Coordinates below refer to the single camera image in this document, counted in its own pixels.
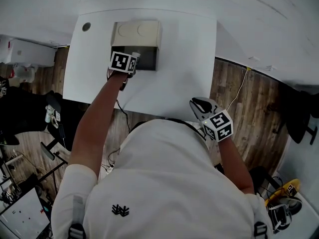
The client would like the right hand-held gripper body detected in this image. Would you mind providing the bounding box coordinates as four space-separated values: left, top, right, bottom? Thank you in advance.
198 103 234 142

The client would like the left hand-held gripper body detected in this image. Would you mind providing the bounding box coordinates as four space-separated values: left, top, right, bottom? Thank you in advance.
107 50 141 79

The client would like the beige box appliance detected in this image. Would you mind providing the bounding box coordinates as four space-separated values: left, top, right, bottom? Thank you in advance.
110 20 163 72

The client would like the person's right forearm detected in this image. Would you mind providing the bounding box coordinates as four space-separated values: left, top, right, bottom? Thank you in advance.
216 136 255 195

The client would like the person's left forearm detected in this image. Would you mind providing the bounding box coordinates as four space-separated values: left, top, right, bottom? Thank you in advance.
68 71 128 182

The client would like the white cardboard box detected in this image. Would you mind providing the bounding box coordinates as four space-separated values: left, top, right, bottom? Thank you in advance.
0 38 56 66

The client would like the black round stool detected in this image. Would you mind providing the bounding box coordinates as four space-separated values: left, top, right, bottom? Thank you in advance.
249 166 281 194

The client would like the person's white shirt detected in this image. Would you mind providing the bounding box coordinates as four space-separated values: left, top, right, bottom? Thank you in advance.
50 118 275 239

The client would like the black armless office chair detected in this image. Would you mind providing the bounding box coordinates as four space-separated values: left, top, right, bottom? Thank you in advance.
273 90 319 145

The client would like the pale blue bottle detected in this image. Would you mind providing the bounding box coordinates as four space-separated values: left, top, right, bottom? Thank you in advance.
44 104 55 123

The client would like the yellow oval board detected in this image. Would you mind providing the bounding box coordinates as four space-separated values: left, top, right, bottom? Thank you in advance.
264 179 301 209

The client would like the white plastic bag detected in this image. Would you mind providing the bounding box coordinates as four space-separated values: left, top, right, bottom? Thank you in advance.
11 63 38 83

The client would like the black mesh office chair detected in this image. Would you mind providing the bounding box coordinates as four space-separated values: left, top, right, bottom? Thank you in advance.
0 85 84 161

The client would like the black and white headset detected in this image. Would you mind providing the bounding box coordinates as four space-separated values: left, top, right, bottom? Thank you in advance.
267 196 304 235

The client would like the white side desk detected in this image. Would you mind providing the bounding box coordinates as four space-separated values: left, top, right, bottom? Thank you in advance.
0 187 51 239

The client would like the long white floor cable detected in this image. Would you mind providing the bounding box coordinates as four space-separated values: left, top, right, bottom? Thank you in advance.
225 68 250 111

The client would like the thin black cable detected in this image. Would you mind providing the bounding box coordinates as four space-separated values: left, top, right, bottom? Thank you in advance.
115 99 132 133

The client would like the black metal desk frame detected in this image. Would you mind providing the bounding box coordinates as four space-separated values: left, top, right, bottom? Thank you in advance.
0 143 69 209

